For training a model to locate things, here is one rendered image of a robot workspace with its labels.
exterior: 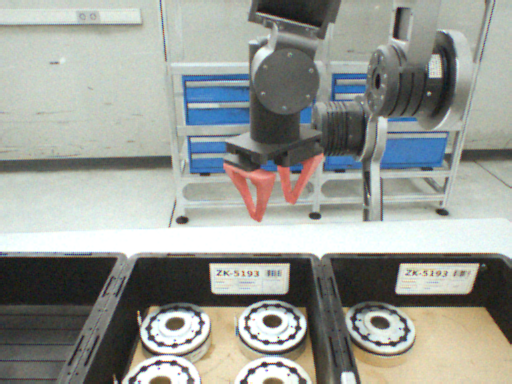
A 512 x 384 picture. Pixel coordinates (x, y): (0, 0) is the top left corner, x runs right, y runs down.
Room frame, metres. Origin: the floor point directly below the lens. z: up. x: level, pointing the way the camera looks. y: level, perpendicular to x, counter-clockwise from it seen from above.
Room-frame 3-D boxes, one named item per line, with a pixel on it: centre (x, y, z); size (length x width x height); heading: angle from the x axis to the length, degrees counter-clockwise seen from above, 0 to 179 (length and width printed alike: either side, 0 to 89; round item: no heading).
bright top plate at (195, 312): (0.45, 0.12, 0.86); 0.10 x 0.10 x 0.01
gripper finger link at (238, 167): (0.44, -0.01, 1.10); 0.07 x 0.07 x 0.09; 45
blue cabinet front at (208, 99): (2.22, 0.04, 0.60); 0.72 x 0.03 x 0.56; 93
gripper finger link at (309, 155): (0.47, -0.03, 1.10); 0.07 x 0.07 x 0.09; 45
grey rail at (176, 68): (2.27, -0.36, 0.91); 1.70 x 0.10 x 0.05; 93
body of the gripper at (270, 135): (0.45, -0.02, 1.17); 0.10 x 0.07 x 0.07; 135
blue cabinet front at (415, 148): (2.27, -0.76, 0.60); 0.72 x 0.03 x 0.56; 93
